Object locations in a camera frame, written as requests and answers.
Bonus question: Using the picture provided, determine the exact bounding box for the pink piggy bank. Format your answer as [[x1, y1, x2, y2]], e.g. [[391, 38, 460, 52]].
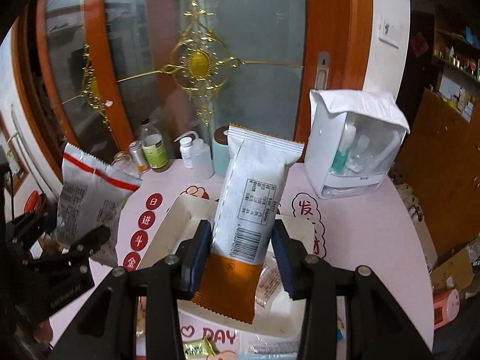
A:
[[433, 288, 461, 330]]

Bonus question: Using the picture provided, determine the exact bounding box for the wooden cabinet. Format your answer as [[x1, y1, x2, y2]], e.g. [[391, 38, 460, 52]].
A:
[[397, 89, 479, 262]]

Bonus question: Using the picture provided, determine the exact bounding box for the clear cake snack packet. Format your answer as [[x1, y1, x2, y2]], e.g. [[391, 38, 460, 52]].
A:
[[256, 251, 281, 312]]

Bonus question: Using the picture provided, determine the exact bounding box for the white plastic storage bin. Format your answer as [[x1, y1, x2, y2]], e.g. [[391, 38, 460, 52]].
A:
[[138, 194, 306, 339]]

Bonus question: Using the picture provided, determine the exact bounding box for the white squeeze wash bottle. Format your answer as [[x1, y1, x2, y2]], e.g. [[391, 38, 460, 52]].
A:
[[174, 130, 214, 180]]

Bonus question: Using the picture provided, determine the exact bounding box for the cardboard box on floor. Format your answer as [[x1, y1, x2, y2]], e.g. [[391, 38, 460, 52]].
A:
[[430, 248, 473, 295]]

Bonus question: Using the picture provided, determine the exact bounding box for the glass bottle green label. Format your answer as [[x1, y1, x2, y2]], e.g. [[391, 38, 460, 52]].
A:
[[140, 118, 169, 172]]

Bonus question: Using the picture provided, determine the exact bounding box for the small green snack packet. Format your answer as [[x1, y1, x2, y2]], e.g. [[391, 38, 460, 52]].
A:
[[183, 338, 216, 359]]

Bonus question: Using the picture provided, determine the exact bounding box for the red lid floor container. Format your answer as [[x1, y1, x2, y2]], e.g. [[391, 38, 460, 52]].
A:
[[24, 190, 47, 214]]

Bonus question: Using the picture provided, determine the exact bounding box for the small white pill bottle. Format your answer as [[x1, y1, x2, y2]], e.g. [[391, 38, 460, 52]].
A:
[[179, 136, 193, 169]]

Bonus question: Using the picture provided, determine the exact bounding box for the teal canister brown lid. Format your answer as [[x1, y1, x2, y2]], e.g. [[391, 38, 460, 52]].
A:
[[211, 125, 230, 177]]

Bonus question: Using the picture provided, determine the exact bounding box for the small silver tin can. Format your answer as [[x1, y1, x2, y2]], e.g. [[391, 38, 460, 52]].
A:
[[128, 141, 150, 173]]

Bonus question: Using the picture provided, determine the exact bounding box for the silver grey snack packet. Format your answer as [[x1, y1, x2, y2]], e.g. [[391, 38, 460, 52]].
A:
[[54, 143, 142, 267]]

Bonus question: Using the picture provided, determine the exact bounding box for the white dispenser box appliance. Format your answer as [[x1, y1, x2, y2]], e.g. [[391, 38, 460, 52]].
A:
[[304, 89, 410, 199]]

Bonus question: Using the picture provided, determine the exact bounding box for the light blue snack bag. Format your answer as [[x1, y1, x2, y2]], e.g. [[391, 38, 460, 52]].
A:
[[238, 353, 298, 360]]

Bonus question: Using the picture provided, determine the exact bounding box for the small blue candy packet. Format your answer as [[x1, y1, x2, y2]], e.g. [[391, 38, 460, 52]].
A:
[[337, 316, 346, 342]]

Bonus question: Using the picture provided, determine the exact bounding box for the clear drinking glass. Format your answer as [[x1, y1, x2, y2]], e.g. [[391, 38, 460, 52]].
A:
[[112, 151, 142, 178]]

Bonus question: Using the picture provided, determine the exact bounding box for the white orange snack bar packet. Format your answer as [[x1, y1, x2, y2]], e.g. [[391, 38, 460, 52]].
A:
[[193, 124, 304, 314]]

